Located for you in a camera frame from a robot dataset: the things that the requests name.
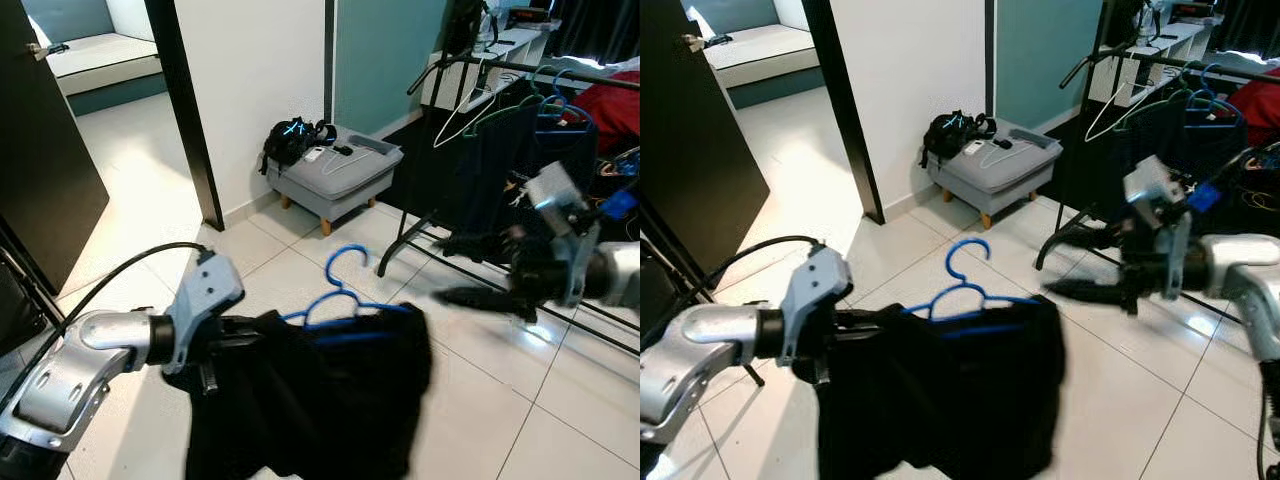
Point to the dark navy garment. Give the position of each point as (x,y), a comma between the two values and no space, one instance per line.
(1120,190)
(490,180)

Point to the black metal clothes rack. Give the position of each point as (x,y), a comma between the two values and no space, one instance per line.
(1075,72)
(420,78)

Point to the black backpack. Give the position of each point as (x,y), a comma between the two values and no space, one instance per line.
(950,135)
(290,140)

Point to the white shelf unit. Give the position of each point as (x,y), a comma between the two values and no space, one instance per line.
(525,45)
(1185,40)

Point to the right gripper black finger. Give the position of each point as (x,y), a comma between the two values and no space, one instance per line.
(490,245)
(1090,293)
(480,300)
(1095,238)

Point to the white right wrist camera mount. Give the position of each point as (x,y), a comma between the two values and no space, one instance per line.
(555,195)
(1150,190)

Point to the black door frame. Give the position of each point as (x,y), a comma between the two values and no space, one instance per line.
(845,120)
(185,120)

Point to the black bag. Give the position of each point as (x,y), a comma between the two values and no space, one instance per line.
(465,25)
(1125,20)

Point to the black wall trim strip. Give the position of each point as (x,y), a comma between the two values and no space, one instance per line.
(990,55)
(329,60)

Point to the dark curtain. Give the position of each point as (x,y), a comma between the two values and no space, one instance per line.
(1250,25)
(600,30)

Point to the black digital clock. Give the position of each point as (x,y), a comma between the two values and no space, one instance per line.
(1192,12)
(528,17)

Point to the red cloth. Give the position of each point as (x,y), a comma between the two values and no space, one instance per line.
(1260,105)
(615,110)

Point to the black garment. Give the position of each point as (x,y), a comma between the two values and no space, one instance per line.
(940,400)
(320,400)

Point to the grey padded ottoman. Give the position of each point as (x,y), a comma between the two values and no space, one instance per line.
(1000,172)
(345,180)

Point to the black room door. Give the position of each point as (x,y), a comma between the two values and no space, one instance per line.
(40,170)
(690,150)

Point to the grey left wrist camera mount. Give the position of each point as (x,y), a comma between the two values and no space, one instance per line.
(205,290)
(820,285)

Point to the green hanger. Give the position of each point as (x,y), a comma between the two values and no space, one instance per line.
(1140,110)
(495,117)

